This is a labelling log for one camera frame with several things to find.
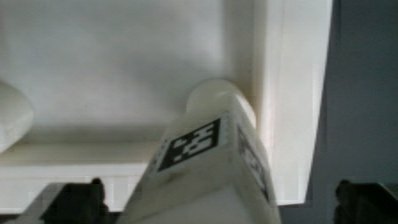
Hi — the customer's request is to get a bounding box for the white square table leg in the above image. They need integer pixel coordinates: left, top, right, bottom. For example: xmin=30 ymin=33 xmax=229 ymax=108
xmin=117 ymin=79 xmax=280 ymax=224

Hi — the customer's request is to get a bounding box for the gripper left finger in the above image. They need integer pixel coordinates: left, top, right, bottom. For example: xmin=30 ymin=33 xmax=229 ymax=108
xmin=10 ymin=178 xmax=113 ymax=224

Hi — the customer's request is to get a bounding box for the white square tabletop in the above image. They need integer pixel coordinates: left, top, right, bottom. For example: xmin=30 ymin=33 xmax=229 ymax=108
xmin=0 ymin=0 xmax=332 ymax=214

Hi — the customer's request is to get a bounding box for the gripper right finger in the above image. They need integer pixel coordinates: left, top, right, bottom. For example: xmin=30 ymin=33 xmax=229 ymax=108
xmin=333 ymin=180 xmax=398 ymax=224

